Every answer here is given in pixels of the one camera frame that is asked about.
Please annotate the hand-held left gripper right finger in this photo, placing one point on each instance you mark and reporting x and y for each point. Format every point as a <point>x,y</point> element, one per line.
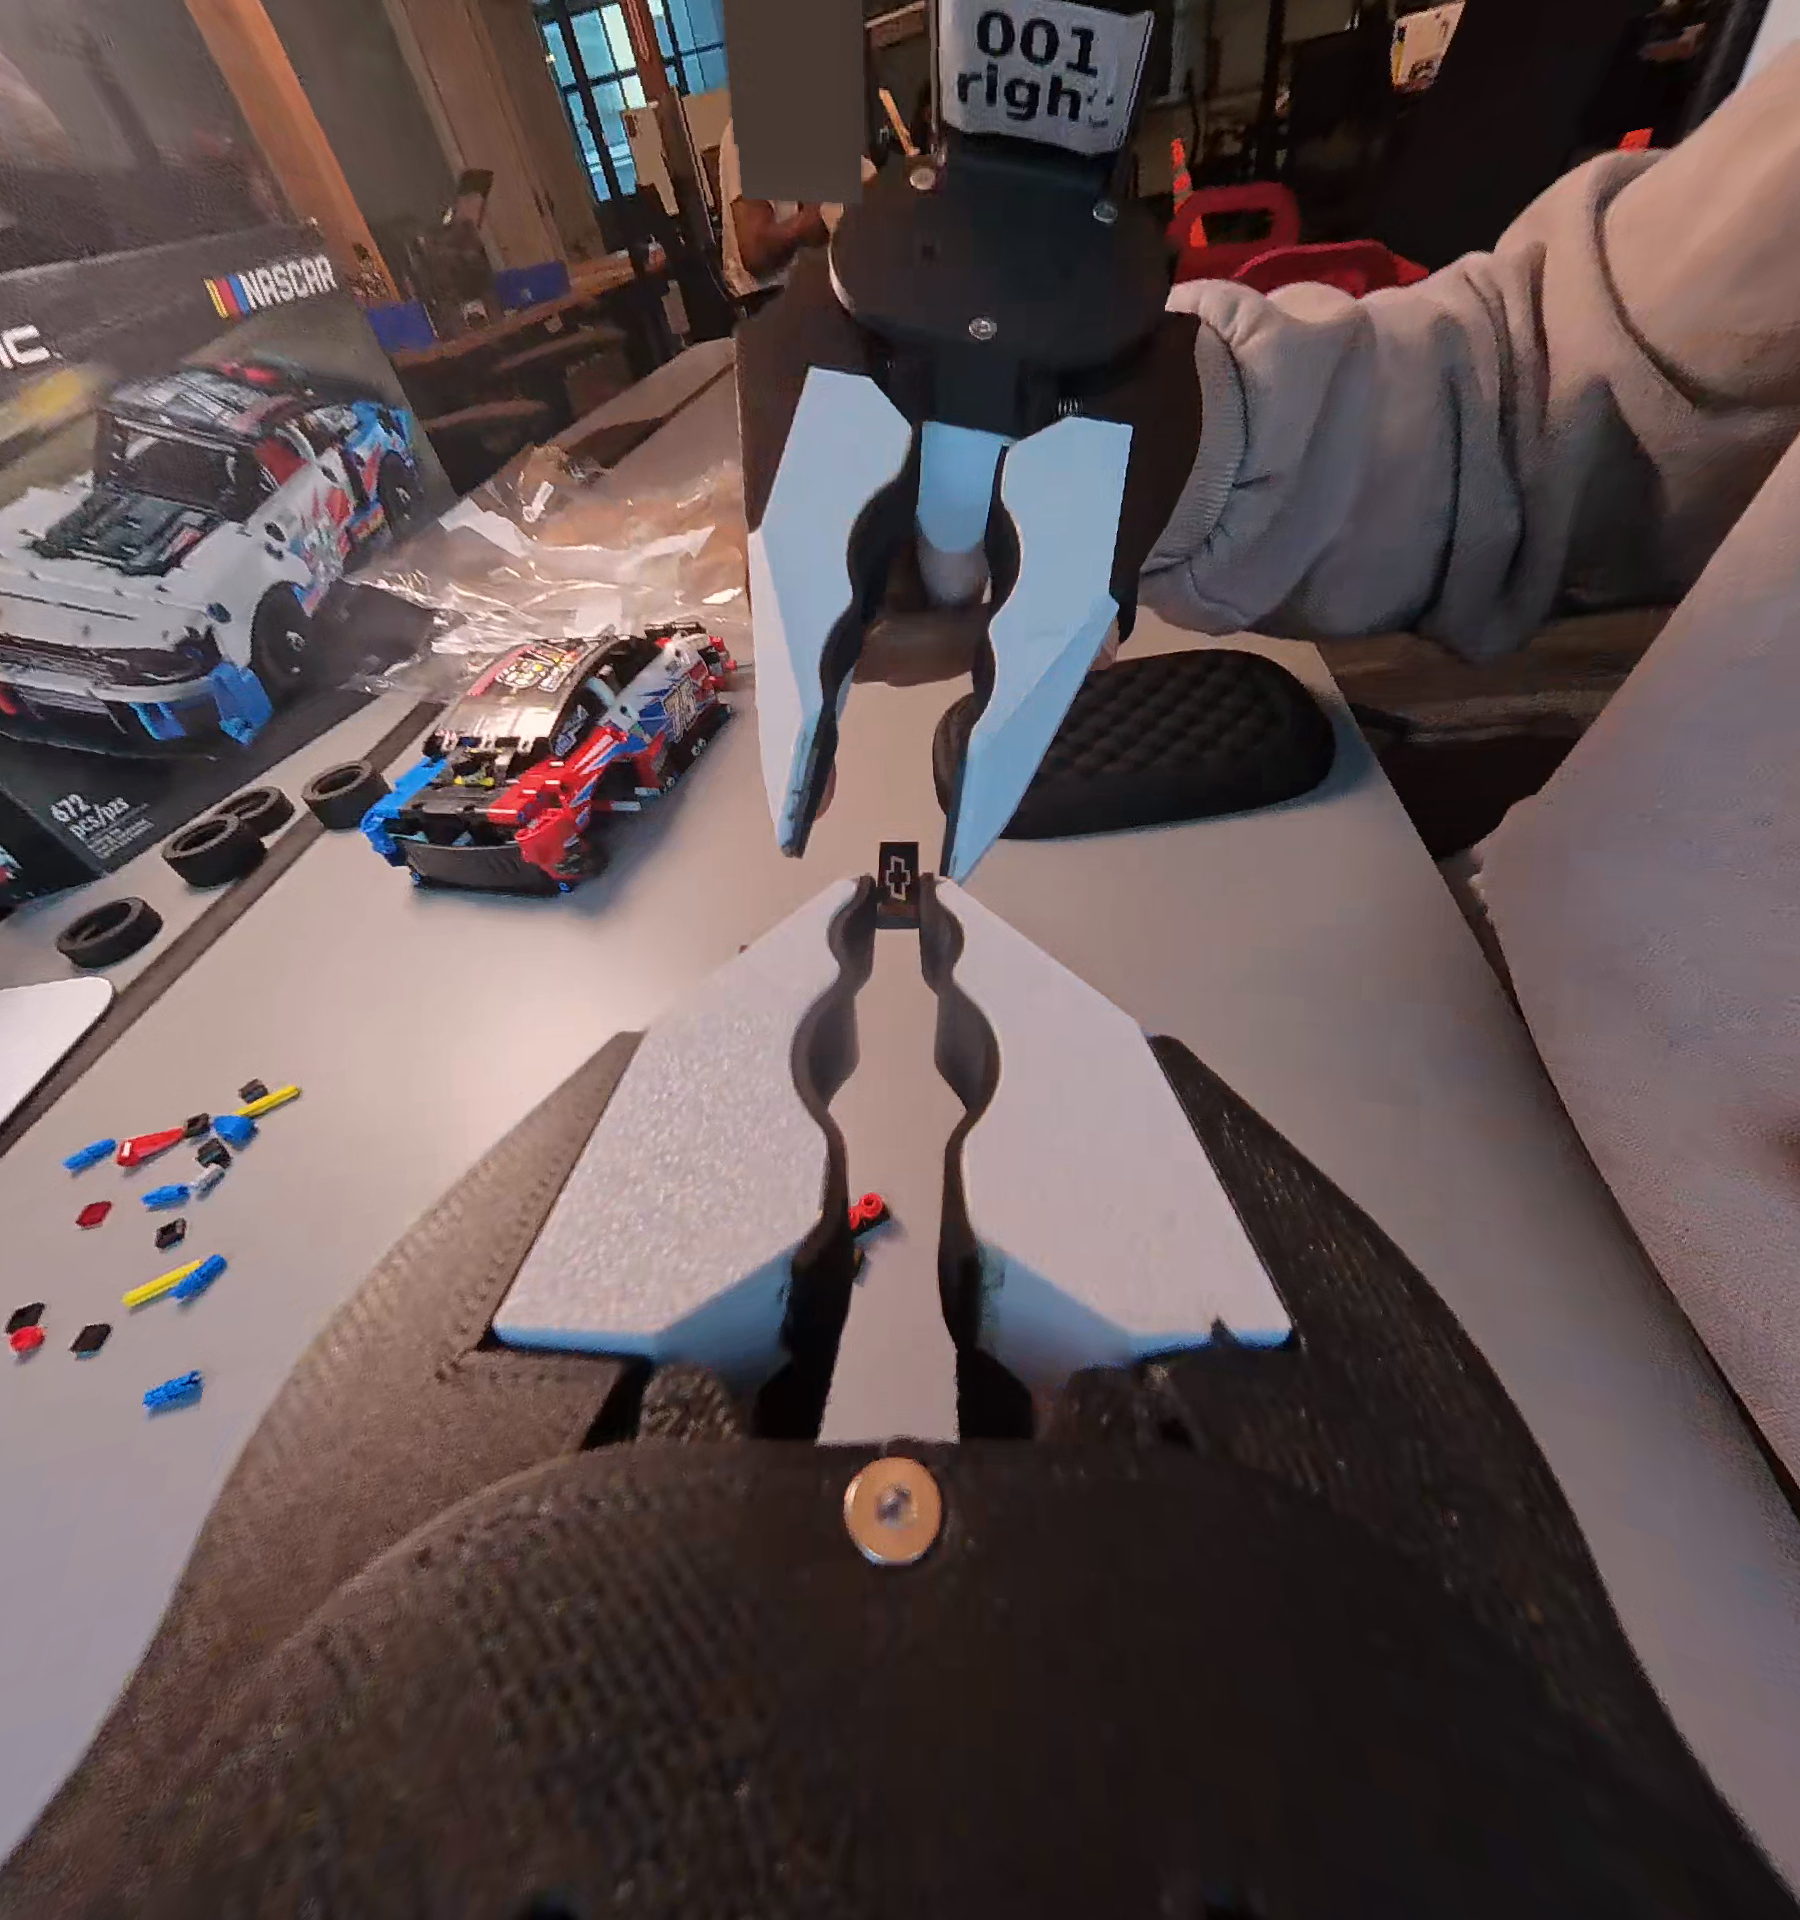
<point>1110,1171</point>

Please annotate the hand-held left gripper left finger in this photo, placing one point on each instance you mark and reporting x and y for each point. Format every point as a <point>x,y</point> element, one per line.
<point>676,1171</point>

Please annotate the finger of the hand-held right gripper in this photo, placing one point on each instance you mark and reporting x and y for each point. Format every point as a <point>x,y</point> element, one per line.
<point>818,600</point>
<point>1065,600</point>

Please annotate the black lego plate white emblem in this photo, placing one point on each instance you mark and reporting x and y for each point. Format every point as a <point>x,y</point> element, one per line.
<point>896,877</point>

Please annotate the person's right forearm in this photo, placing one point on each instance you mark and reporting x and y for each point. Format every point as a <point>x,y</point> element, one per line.
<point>1441,421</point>

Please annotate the small red lego piece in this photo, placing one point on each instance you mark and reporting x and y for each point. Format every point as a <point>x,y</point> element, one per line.
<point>869,1209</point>

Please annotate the lego race car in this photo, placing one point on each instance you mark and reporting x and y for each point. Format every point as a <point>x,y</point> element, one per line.
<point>570,750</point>

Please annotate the black lego tyre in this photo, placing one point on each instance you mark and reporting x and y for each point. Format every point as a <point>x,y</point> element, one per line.
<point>258,811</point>
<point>110,932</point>
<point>345,792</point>
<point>213,850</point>

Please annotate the scattered small lego pieces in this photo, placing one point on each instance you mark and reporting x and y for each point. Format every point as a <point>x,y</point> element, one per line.
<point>166,1193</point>

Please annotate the lego set box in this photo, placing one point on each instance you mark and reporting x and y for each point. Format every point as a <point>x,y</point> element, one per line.
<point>166,449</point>

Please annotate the black quilted wrist rest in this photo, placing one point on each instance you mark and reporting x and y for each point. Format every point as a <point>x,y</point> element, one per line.
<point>1186,742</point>

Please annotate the orange cone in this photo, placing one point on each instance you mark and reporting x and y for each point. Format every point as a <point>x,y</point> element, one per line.
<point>1181,169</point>

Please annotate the clear plastic bag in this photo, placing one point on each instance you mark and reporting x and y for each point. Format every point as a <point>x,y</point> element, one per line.
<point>584,555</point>

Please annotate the red plastic chair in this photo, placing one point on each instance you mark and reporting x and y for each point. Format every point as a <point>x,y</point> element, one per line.
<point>1233,223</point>
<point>1330,271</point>

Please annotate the wooden table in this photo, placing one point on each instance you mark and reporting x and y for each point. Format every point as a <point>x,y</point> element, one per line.
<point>541,322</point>

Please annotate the window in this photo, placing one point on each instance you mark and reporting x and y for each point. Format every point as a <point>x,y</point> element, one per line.
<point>630,76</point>

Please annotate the small blue crate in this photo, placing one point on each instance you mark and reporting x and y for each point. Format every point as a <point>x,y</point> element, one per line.
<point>534,282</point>
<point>399,324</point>

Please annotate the white stand base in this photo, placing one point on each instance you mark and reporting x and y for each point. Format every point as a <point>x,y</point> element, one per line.
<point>0,1065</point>

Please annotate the wooden post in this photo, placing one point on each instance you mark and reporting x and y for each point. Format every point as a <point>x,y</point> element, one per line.
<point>295,135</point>

